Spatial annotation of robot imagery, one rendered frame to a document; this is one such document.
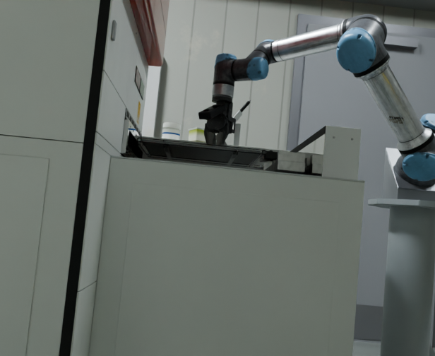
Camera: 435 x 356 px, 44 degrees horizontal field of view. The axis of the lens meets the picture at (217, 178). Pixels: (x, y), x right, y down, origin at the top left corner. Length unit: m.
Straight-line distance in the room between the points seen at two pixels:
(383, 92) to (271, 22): 2.29
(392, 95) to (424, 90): 2.32
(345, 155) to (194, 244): 0.45
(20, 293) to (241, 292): 0.50
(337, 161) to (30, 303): 0.81
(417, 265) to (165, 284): 0.97
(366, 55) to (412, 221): 0.63
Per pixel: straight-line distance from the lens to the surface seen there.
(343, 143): 1.45
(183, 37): 3.85
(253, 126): 3.73
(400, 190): 1.98
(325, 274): 1.36
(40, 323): 1.18
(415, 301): 1.99
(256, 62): 1.85
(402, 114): 1.75
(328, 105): 3.80
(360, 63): 1.67
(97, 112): 1.16
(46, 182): 1.16
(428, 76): 4.08
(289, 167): 1.59
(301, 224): 1.34
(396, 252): 1.99
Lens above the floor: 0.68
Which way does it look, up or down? 5 degrees up
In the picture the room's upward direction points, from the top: 5 degrees clockwise
